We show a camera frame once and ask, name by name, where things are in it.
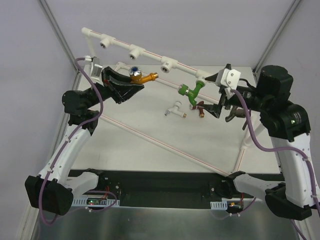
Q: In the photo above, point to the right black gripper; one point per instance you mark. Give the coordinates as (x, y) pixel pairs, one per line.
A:
(223, 99)

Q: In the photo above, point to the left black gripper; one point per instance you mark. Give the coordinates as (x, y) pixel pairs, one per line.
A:
(108, 83)

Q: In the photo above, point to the yellow faucet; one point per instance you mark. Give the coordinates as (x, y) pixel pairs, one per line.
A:
(137, 77)

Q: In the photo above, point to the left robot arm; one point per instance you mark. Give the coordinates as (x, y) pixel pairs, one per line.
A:
(50, 190)

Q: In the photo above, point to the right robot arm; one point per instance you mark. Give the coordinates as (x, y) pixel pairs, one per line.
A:
(276, 125)

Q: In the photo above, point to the dark red faucet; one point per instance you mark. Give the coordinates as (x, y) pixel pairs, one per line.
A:
(198, 107)

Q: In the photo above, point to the green faucet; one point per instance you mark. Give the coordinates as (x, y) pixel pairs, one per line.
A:
(184, 90)

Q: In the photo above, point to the white faucet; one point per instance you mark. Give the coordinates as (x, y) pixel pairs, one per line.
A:
(175, 109)

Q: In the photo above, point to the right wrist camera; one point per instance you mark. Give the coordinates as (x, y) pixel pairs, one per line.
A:
(228, 79)

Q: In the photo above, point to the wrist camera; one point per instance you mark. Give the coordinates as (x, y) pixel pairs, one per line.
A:
(228, 79)
(95, 67)

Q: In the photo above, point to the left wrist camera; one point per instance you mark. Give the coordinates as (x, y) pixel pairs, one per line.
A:
(95, 67)

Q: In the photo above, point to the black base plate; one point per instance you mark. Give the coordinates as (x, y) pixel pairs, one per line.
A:
(156, 189)

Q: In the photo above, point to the right cable duct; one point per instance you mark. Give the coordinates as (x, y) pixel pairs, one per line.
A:
(226, 205)

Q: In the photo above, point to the cable duct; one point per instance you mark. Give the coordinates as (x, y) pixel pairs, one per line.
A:
(226, 205)
(92, 201)

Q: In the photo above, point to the left cable duct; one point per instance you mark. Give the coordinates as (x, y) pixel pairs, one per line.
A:
(92, 201)

